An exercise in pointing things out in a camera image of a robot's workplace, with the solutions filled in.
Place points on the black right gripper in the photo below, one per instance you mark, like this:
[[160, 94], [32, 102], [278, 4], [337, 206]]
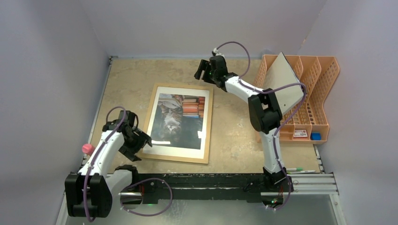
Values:
[[203, 71]]

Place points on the green capped marker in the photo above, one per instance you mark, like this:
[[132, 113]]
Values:
[[296, 169]]

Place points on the grey white board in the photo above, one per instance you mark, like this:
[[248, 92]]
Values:
[[280, 74]]

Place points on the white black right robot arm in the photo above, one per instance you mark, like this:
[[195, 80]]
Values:
[[264, 113]]

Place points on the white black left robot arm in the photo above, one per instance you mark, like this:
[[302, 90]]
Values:
[[89, 192]]

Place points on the cat and books photo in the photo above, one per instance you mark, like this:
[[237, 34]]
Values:
[[178, 121]]

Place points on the aluminium rail base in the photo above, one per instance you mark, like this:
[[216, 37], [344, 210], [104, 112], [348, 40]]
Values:
[[249, 187]]

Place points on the small red white box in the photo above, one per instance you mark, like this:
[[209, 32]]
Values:
[[300, 133]]

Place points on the blue small block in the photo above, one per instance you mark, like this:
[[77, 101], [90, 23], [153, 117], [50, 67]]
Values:
[[315, 136]]

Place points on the pink bottle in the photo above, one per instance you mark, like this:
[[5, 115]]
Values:
[[88, 149]]

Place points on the orange plastic desk organizer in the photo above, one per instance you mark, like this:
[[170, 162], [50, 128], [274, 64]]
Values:
[[319, 74]]

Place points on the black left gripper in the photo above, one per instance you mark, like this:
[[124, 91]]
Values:
[[131, 152]]

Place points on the light wooden picture frame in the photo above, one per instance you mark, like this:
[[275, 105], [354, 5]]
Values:
[[177, 160]]

